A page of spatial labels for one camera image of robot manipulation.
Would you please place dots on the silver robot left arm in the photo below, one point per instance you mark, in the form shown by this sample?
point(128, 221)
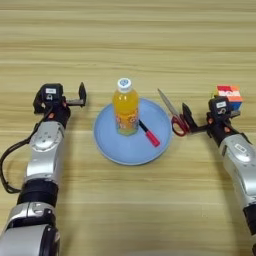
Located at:
point(43, 160)

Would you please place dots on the multicoloured puzzle cube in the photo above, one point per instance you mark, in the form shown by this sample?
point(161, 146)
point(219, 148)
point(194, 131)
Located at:
point(230, 93)

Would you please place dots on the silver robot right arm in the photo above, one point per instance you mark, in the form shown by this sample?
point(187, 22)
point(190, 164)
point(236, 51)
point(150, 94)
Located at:
point(240, 163)

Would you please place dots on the light blue round plate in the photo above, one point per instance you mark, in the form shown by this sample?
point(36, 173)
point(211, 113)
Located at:
point(110, 143)

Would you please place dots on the black labelled box left gripper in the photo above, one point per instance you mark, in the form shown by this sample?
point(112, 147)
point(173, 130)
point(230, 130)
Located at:
point(51, 93)

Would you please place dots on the red and black marker pen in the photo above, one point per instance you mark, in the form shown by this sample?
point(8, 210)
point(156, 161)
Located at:
point(151, 136)

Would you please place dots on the orange juice bottle white cap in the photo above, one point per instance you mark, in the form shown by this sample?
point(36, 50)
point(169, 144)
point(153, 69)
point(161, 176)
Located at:
point(126, 106)

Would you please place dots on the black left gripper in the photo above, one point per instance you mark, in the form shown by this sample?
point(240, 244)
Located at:
point(58, 113)

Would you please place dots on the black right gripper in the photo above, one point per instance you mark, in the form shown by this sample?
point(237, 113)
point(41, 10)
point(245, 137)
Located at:
point(218, 128)

